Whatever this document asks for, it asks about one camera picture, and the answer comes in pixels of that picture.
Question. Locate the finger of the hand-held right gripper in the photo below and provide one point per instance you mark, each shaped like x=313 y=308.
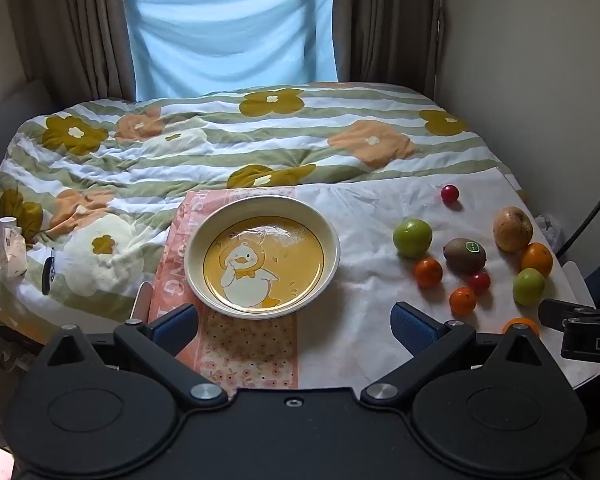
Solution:
x=552 y=312

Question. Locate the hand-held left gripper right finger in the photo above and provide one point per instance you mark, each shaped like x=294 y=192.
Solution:
x=412 y=327

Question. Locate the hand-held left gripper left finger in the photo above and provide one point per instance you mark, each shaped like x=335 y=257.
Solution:
x=177 y=325

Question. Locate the large orange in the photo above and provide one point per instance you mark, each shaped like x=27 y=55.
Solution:
x=522 y=320
x=536 y=260

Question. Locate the small green apple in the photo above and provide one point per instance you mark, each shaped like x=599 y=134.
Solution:
x=528 y=287

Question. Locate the small mandarin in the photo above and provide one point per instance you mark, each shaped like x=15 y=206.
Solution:
x=462 y=301
x=428 y=273

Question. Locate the wrinkled brownish apple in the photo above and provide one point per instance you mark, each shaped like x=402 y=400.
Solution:
x=512 y=230

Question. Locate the yellow duck print bowl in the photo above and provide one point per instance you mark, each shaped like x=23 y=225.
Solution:
x=262 y=260

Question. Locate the small red fruit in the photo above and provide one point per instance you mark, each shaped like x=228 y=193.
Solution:
x=449 y=194
x=479 y=282

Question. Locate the crumpled clear plastic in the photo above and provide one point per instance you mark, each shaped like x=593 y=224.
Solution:
x=548 y=230

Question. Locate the brown kiwi with sticker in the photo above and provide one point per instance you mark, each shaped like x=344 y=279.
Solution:
x=462 y=257

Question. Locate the large green apple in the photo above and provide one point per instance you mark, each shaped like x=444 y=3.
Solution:
x=412 y=237

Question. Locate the white cloth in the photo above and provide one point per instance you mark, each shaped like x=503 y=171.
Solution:
x=360 y=220

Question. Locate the floral striped quilt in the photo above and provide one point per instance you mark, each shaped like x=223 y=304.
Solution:
x=205 y=160

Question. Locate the grey upholstered headboard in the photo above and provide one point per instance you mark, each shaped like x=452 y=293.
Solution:
x=10 y=105

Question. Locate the light blue window cloth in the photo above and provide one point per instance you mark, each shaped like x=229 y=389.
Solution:
x=230 y=35

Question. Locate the brown curtain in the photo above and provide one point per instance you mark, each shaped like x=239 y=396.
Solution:
x=75 y=25
x=390 y=20

